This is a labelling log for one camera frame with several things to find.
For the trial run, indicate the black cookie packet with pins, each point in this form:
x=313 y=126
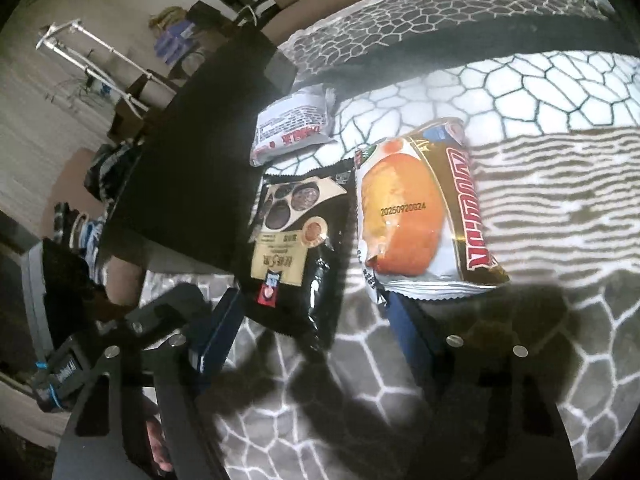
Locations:
x=300 y=280

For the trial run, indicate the blue white cloth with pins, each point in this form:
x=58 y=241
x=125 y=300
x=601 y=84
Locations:
x=80 y=240

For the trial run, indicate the person's left hand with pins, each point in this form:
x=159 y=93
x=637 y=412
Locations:
x=160 y=445

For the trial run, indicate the white metal stand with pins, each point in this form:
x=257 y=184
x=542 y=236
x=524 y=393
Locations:
x=100 y=67

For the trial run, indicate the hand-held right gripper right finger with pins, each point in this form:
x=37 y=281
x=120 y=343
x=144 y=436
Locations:
x=405 y=325

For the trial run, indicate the blue cardboard box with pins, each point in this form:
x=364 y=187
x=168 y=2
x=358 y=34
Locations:
x=175 y=42

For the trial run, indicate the white red snack packet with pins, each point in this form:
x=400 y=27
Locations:
x=290 y=130

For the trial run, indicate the black table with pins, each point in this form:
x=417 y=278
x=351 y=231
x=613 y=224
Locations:
x=200 y=160

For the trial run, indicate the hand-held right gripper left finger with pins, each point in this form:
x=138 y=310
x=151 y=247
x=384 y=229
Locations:
x=215 y=340

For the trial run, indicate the brown sofa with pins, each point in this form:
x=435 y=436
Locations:
x=310 y=10

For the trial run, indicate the dark striped cloth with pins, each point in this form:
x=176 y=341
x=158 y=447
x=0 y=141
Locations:
x=112 y=172

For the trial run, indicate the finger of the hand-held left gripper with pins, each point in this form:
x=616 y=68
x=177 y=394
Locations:
x=165 y=310

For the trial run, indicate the orange bread packet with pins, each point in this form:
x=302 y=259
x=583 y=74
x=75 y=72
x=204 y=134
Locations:
x=400 y=210

